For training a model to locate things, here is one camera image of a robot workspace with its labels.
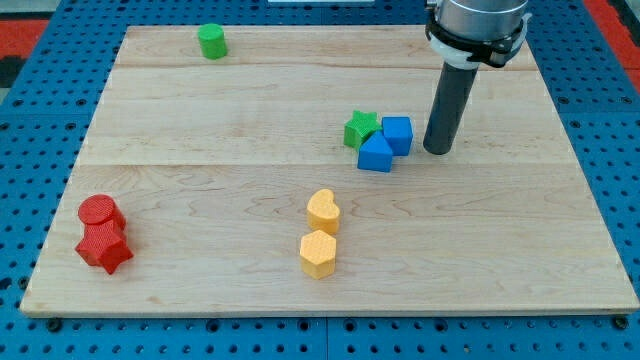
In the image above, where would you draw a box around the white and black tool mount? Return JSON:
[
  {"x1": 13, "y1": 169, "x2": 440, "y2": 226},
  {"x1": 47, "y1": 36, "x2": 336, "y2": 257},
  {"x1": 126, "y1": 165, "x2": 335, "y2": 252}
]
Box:
[{"x1": 425, "y1": 13, "x2": 532, "y2": 70}]

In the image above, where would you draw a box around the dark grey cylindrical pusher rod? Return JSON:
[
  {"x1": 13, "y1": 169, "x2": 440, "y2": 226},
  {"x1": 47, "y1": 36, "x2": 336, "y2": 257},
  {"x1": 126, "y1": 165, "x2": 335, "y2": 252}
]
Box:
[{"x1": 423, "y1": 63, "x2": 478, "y2": 155}]

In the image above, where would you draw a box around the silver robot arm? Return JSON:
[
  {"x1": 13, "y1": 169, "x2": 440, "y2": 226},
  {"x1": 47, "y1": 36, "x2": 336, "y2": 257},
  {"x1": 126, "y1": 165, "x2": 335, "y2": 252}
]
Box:
[{"x1": 423, "y1": 0, "x2": 531, "y2": 155}]

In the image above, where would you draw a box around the blue triangle block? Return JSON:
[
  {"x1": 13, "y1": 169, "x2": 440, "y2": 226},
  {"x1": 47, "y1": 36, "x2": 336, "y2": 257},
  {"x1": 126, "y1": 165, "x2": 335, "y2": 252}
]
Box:
[{"x1": 357, "y1": 131, "x2": 393, "y2": 172}]

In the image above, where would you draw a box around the blue cube block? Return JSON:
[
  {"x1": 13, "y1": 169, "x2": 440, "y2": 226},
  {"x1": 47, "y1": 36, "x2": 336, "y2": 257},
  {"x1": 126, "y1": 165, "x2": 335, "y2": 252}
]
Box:
[{"x1": 382, "y1": 116, "x2": 413, "y2": 156}]

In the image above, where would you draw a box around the green star block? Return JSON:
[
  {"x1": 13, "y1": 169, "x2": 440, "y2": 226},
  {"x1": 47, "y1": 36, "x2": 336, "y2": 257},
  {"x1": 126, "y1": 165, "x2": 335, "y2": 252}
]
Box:
[{"x1": 343, "y1": 110, "x2": 382, "y2": 150}]

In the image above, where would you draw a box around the yellow heart block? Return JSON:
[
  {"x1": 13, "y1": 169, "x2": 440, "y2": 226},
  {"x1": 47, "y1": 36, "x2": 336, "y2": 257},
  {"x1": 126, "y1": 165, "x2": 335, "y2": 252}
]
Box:
[{"x1": 306, "y1": 189, "x2": 341, "y2": 235}]

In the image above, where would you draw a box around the light wooden board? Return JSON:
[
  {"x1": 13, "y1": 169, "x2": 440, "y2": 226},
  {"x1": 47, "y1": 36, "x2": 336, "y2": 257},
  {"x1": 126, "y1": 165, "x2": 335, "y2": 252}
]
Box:
[{"x1": 20, "y1": 26, "x2": 639, "y2": 318}]

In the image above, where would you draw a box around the yellow hexagon block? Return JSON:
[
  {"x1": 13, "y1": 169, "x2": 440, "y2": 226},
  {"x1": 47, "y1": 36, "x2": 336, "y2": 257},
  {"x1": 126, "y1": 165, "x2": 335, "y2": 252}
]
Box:
[{"x1": 299, "y1": 230, "x2": 337, "y2": 279}]

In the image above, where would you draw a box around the green cylinder block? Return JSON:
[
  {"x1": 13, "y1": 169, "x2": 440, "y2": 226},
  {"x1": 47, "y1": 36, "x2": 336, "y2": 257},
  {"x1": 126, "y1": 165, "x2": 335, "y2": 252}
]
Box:
[{"x1": 197, "y1": 23, "x2": 227, "y2": 60}]

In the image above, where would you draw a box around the red cylinder block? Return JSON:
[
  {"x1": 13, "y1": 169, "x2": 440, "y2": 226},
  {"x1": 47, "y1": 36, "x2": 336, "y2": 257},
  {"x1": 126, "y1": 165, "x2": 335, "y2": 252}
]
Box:
[{"x1": 77, "y1": 194, "x2": 126, "y2": 230}]

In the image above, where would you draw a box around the red star block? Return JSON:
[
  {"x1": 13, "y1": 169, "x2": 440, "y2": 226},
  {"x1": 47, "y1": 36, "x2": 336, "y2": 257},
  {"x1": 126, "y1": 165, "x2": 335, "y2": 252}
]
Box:
[{"x1": 75, "y1": 220, "x2": 134, "y2": 275}]

